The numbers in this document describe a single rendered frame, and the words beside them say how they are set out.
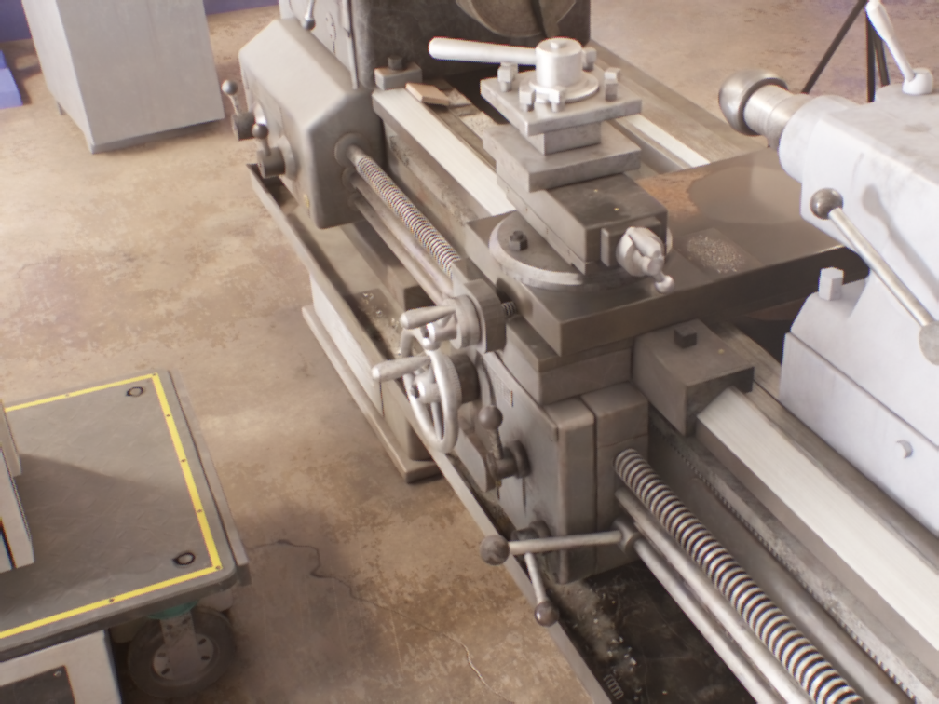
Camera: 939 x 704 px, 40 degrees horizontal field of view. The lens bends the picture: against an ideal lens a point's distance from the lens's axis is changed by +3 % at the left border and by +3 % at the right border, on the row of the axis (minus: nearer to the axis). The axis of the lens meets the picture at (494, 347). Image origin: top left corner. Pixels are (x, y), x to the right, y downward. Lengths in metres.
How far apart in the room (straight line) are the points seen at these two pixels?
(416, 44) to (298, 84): 0.31
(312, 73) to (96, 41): 1.80
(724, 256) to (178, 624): 1.16
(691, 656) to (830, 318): 0.59
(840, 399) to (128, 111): 3.40
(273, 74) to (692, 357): 1.49
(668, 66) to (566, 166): 3.40
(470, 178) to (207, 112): 2.52
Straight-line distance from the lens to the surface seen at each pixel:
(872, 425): 1.47
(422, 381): 1.87
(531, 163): 1.67
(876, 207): 1.49
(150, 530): 2.31
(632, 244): 1.55
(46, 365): 3.46
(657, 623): 1.91
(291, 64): 2.83
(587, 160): 1.68
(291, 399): 3.14
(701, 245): 1.76
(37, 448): 2.58
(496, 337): 1.69
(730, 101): 1.76
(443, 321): 1.66
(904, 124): 1.55
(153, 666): 2.40
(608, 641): 1.89
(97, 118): 4.53
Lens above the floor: 1.76
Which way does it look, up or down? 33 degrees down
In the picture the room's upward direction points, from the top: 3 degrees counter-clockwise
